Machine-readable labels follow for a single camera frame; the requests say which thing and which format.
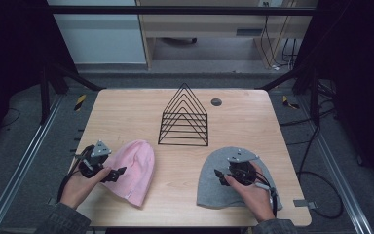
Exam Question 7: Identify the black horizontal frame bar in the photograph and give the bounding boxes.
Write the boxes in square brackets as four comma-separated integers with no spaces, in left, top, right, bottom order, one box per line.
[47,5,319,17]

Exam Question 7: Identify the yellow hanging cable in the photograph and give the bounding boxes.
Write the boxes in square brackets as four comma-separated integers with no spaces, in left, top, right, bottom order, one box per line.
[270,0,299,67]

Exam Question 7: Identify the pink beanie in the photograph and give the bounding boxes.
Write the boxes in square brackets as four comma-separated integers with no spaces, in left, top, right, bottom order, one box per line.
[100,139,156,209]

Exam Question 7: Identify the long black looped floor cable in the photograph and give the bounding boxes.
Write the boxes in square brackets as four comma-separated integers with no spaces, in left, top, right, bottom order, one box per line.
[295,123,345,219]

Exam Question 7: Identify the grey beanie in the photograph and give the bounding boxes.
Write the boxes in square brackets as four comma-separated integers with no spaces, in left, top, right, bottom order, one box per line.
[196,146,283,211]

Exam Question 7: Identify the aluminium floor rail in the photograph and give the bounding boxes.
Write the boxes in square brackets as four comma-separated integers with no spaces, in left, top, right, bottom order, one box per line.
[0,94,65,234]
[296,94,374,234]

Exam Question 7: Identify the person's left hand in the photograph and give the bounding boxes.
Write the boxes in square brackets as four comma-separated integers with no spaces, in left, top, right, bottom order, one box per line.
[59,166,113,211]

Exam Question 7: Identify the white cabinet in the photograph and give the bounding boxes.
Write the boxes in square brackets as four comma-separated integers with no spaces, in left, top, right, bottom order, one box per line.
[46,0,147,65]

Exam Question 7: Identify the yellow clamp left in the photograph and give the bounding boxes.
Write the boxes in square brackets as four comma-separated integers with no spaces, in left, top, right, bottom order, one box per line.
[74,94,88,112]

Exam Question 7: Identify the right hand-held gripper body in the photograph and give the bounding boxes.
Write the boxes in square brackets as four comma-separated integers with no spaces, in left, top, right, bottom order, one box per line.
[226,147,261,187]

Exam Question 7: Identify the black hanging cable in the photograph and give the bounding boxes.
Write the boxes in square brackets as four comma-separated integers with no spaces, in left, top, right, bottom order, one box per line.
[260,2,278,68]

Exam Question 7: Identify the light wooden desk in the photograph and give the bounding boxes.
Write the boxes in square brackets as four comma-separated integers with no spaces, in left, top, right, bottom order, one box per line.
[134,0,319,71]

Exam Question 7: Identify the black metal stand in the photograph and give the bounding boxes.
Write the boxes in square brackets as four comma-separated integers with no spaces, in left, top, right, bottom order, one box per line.
[255,63,323,127]
[39,60,107,126]

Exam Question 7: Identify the right hand-held gripper cable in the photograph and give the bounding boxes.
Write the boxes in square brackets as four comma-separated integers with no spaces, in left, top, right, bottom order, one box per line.
[254,170,279,218]

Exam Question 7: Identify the hand-held gripper cable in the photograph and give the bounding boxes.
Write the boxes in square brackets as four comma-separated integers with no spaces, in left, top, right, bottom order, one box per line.
[254,170,279,218]
[56,145,94,204]

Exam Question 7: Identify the yellow clamp right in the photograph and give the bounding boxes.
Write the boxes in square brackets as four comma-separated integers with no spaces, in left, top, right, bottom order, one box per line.
[281,95,300,110]

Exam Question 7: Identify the black wire triangle rack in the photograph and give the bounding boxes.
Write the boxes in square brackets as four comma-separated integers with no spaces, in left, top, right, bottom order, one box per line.
[157,82,209,147]

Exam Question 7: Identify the left hand-held gripper cable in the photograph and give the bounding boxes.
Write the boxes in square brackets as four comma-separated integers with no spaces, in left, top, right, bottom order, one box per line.
[56,145,94,204]

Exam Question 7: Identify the person's right hand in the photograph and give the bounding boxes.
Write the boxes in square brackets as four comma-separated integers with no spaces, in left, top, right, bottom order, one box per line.
[223,160,276,224]

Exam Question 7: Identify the thin black floor cable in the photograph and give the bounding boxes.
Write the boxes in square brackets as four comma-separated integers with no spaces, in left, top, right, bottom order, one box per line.
[0,107,21,129]

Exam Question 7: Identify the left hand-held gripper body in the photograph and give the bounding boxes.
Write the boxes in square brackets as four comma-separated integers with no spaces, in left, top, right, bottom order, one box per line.
[77,139,113,179]

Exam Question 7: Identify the black curved object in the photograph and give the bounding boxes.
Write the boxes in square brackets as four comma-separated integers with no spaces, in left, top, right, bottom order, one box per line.
[160,36,199,46]

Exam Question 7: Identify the yellow clamp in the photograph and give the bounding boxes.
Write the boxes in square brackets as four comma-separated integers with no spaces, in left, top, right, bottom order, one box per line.
[74,94,88,112]
[281,95,300,110]

